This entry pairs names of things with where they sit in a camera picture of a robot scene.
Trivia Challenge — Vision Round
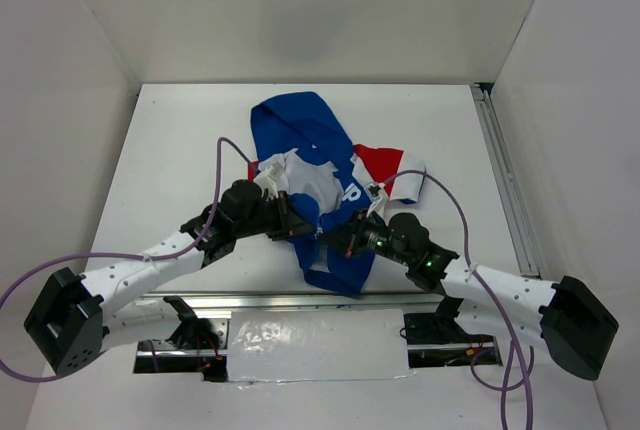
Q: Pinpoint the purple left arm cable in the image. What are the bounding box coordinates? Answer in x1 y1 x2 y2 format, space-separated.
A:
0 137 257 382

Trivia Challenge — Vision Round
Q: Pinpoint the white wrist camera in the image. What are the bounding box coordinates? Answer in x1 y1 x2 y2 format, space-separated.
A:
366 182 389 217
253 163 285 198

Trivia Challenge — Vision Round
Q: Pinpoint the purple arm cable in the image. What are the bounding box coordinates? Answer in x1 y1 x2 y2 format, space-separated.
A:
372 168 535 430
0 137 257 382

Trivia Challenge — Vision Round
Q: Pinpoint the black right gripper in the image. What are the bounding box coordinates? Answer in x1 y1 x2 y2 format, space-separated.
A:
318 206 413 266

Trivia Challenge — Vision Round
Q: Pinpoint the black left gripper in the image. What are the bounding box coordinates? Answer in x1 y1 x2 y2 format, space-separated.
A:
234 190 315 241

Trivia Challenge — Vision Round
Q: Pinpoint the white foil covered panel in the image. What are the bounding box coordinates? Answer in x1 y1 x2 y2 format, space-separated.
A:
227 309 412 383

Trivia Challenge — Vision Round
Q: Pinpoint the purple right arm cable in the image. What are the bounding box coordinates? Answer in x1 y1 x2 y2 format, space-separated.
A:
372 168 535 430

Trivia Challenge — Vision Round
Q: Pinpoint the aluminium side rail frame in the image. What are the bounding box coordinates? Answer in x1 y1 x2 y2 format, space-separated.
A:
470 82 552 280

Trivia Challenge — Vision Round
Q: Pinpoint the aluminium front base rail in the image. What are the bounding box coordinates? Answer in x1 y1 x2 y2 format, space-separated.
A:
140 291 444 311

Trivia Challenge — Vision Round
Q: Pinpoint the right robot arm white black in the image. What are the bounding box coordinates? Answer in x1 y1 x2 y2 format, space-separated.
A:
320 210 619 381

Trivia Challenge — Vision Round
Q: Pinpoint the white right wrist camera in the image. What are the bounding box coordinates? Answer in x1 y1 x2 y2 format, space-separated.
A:
366 182 389 217

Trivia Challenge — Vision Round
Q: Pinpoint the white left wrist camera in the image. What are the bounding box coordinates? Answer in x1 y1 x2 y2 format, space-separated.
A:
253 163 285 198

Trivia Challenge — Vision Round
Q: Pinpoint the blue white red jacket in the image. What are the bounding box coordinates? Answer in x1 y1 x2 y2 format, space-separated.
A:
250 92 426 294

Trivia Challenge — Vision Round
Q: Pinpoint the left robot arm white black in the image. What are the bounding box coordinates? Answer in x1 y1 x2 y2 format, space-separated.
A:
24 180 313 378

